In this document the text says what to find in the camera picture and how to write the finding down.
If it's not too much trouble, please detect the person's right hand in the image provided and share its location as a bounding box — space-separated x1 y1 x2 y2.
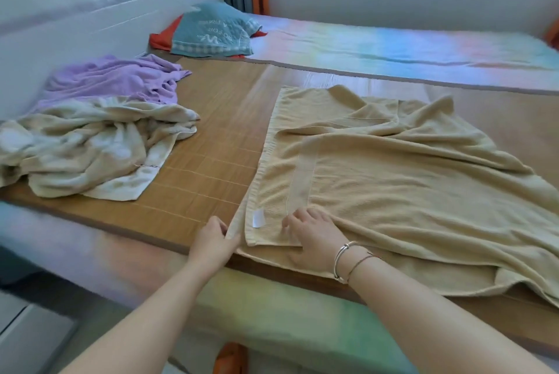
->
281 206 352 274

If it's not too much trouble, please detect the silver bangle bracelet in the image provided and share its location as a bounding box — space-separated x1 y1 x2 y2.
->
332 240 360 285

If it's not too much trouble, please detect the red cloth under pillow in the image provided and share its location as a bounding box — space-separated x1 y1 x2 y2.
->
148 14 268 60

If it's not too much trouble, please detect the plain tan towel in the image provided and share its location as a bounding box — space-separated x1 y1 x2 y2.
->
225 84 559 309

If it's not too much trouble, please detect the orange slipper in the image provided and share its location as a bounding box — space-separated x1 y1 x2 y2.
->
213 341 250 374

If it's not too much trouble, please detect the brown bamboo sleeping mat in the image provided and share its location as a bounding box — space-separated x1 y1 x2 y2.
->
0 49 559 359

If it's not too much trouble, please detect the person's left hand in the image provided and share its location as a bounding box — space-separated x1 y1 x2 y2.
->
186 215 242 276

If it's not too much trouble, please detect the purple towel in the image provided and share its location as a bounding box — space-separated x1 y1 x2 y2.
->
33 54 193 112

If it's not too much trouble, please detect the person's left forearm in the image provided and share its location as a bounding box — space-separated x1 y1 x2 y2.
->
59 262 219 374

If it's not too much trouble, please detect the teal quilted pillow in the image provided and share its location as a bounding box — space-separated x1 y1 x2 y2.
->
170 1 263 58

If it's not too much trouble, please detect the person's right forearm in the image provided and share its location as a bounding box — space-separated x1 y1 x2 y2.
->
334 242 556 374

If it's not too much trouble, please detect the pastel rainbow bed sheet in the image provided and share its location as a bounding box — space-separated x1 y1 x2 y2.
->
0 12 559 374

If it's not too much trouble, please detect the white glossy headboard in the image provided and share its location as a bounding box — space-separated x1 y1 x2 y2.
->
0 0 226 121

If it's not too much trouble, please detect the beige white patterned towel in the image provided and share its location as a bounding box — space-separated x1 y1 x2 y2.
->
0 96 201 203

